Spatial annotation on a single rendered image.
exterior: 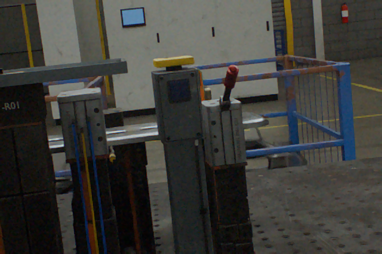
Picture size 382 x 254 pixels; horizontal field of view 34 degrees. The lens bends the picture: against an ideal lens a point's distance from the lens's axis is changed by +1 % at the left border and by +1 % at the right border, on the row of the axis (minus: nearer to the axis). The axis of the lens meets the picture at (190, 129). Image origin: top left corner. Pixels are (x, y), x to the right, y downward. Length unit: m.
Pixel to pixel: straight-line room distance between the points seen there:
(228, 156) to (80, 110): 0.29
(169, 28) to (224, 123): 7.98
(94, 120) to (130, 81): 8.02
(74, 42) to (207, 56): 1.91
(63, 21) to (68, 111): 8.04
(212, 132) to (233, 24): 8.08
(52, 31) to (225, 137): 8.09
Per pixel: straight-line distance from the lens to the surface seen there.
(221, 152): 1.17
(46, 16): 9.20
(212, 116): 1.16
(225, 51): 9.20
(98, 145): 1.14
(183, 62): 0.98
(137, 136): 1.26
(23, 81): 0.94
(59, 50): 9.18
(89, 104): 1.13
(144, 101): 9.17
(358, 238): 1.48
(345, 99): 3.23
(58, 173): 3.20
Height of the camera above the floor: 1.21
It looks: 9 degrees down
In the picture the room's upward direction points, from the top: 6 degrees counter-clockwise
